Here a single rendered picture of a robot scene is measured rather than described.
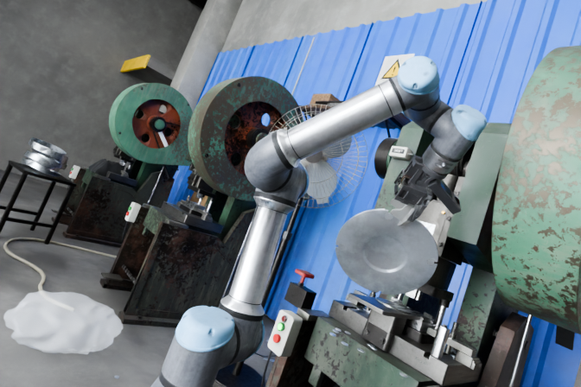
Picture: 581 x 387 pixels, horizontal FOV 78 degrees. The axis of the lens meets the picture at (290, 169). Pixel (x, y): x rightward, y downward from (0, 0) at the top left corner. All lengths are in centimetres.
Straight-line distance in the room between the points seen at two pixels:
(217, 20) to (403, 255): 578
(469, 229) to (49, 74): 681
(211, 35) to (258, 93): 411
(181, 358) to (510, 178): 84
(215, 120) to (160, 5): 588
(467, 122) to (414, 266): 47
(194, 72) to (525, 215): 563
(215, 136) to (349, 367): 146
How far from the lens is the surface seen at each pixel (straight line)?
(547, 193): 98
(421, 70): 75
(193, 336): 82
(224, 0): 665
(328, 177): 195
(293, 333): 133
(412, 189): 93
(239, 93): 228
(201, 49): 627
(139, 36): 768
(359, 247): 110
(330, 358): 134
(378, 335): 130
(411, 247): 108
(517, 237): 102
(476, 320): 155
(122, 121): 378
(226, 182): 228
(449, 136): 86
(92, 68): 739
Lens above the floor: 95
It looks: 7 degrees up
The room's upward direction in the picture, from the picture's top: 21 degrees clockwise
